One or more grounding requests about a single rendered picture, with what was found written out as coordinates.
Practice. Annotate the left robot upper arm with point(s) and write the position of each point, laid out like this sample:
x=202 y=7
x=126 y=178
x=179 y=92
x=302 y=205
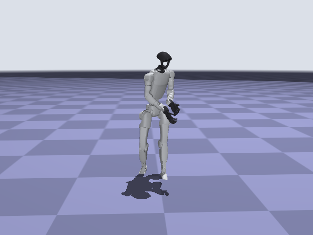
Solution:
x=171 y=82

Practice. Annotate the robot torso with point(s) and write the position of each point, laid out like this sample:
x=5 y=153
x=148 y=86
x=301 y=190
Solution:
x=159 y=85

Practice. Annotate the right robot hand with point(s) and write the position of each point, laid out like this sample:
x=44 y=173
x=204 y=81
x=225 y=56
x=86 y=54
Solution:
x=168 y=115

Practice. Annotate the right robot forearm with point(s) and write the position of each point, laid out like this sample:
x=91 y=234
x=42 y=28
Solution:
x=154 y=102

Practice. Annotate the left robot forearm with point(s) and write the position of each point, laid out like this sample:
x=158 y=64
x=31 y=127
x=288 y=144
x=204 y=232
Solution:
x=170 y=96

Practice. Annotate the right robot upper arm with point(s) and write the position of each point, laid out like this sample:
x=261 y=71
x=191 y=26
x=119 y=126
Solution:
x=148 y=78

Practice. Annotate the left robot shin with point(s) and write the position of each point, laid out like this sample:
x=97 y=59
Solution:
x=163 y=154

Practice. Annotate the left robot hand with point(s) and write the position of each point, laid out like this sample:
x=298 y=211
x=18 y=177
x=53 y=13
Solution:
x=174 y=107

